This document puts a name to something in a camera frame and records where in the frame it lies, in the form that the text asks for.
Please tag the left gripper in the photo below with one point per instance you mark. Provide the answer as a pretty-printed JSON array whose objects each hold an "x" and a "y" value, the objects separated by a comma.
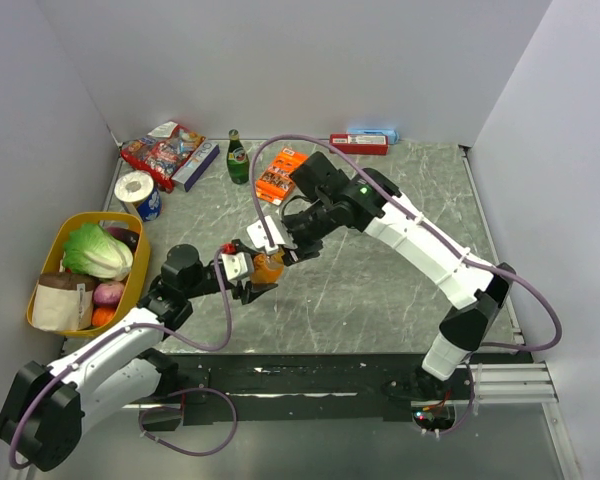
[{"x": 250, "y": 291}]

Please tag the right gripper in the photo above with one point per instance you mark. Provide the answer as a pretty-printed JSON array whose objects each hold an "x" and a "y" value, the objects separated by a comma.
[{"x": 297, "y": 250}]

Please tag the orange juice bottle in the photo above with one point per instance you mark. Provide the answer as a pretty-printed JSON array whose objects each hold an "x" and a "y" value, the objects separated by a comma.
[{"x": 263, "y": 272}]

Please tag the orange bottle cap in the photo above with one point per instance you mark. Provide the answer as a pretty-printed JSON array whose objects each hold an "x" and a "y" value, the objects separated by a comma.
[{"x": 275, "y": 260}]

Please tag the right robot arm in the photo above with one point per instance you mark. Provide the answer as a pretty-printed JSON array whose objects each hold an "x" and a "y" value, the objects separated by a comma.
[{"x": 372, "y": 204}]

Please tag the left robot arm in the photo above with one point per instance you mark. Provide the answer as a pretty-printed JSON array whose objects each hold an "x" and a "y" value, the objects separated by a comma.
[{"x": 48, "y": 408}]

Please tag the green glass bottle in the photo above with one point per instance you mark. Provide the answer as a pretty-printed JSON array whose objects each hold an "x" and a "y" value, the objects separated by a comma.
[{"x": 237, "y": 159}]

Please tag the orange snack box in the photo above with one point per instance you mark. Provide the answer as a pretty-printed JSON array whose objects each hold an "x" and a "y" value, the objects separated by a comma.
[{"x": 275, "y": 185}]

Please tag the red flat box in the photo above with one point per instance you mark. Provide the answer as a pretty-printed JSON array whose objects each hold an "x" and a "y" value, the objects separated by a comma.
[{"x": 360, "y": 144}]

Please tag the blue flat box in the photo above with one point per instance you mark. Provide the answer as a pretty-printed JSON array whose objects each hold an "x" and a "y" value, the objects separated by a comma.
[{"x": 391, "y": 134}]

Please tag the white purple box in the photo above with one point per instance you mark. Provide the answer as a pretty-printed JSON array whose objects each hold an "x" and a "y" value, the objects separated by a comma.
[{"x": 191, "y": 171}]

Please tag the dark purple eggplant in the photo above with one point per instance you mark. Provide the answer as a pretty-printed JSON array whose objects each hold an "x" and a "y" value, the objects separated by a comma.
[{"x": 124, "y": 236}]

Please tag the red onion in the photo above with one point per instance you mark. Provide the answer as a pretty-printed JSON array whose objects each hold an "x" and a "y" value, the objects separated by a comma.
[{"x": 108, "y": 294}]

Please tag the toilet paper roll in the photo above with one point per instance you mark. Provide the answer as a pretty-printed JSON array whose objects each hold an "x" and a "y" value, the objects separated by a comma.
[{"x": 138, "y": 195}]

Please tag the orange fruit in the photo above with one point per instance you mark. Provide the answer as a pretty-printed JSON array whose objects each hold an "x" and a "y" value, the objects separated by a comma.
[{"x": 102, "y": 315}]

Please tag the red snack bag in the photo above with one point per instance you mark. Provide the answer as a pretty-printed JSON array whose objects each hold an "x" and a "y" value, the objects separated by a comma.
[{"x": 162, "y": 152}]

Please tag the plastic cabbage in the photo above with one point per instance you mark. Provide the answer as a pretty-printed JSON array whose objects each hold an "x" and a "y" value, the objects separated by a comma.
[{"x": 92, "y": 250}]

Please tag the brown paper bag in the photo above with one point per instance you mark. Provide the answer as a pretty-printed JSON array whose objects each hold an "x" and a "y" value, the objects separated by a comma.
[{"x": 63, "y": 301}]

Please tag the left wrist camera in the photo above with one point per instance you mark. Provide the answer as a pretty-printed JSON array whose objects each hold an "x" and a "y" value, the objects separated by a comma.
[{"x": 237, "y": 261}]

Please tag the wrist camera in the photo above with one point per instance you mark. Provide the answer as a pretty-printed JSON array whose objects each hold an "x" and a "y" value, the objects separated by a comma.
[
  {"x": 270, "y": 235},
  {"x": 237, "y": 261}
]

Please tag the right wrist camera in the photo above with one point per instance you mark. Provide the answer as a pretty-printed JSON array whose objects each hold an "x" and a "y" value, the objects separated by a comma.
[{"x": 270, "y": 235}]

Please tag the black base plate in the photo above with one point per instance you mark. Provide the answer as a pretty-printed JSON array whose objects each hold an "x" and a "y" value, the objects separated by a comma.
[{"x": 248, "y": 387}]

